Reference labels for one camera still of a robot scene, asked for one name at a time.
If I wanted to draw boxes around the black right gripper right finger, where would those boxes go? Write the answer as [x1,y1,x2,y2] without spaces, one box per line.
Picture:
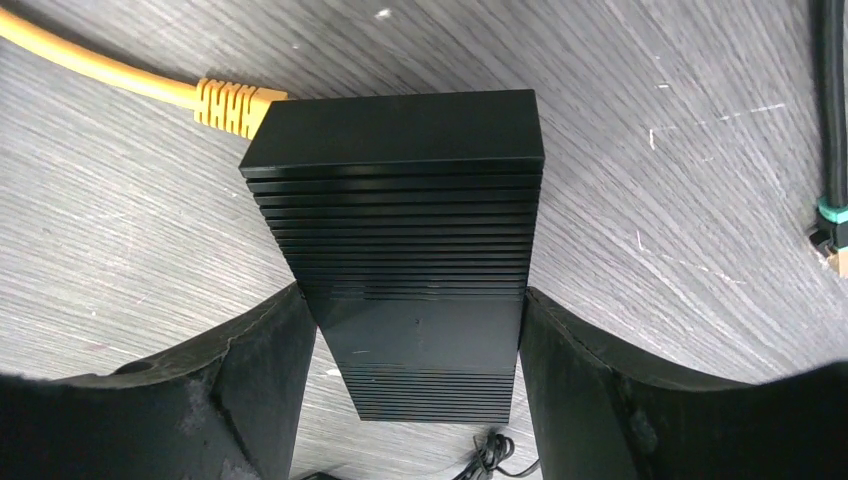
[520,288,847,479]

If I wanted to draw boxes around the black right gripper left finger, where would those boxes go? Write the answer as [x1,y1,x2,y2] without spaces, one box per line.
[1,285,316,479]

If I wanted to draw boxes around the black blue network switch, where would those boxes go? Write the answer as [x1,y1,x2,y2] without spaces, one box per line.
[240,89,545,425]

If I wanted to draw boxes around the long black ethernet cable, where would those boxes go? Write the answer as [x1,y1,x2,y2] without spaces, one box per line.
[808,0,848,280]

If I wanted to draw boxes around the thin black power cord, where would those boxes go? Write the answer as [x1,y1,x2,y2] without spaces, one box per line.
[450,431,541,480]

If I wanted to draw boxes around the yellow ethernet cable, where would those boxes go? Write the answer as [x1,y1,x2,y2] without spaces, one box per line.
[0,6,291,141]

